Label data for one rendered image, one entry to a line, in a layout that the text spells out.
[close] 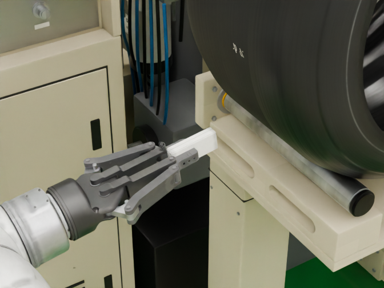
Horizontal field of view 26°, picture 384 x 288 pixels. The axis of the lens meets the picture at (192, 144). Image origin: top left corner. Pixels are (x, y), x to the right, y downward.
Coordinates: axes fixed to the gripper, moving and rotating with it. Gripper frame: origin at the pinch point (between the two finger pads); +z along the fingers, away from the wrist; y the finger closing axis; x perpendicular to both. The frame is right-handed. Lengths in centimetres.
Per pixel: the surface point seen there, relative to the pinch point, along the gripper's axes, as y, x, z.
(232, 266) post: 29, 64, 20
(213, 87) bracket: 23.4, 11.6, 17.4
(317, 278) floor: 48, 111, 56
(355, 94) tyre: -12.9, -7.8, 17.1
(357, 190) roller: -9.5, 13.3, 20.7
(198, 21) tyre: 9.8, -11.6, 8.8
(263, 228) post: 26, 54, 26
